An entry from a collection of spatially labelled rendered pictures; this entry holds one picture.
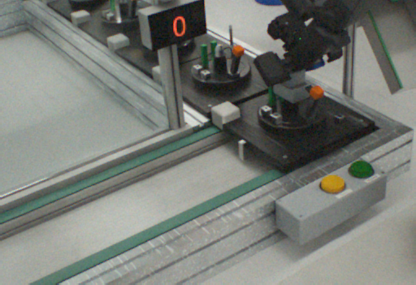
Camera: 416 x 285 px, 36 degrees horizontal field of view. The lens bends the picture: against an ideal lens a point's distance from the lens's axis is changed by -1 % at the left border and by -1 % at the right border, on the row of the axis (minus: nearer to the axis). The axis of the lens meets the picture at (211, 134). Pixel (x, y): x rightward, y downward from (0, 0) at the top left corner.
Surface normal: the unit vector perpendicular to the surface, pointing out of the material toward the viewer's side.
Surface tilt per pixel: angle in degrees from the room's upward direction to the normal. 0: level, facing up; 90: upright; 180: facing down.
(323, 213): 90
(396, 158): 90
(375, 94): 0
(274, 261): 0
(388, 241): 0
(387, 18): 45
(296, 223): 90
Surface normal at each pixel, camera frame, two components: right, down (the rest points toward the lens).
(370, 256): -0.07, -0.84
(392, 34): 0.23, -0.27
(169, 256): 0.56, 0.40
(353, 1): -0.47, 0.10
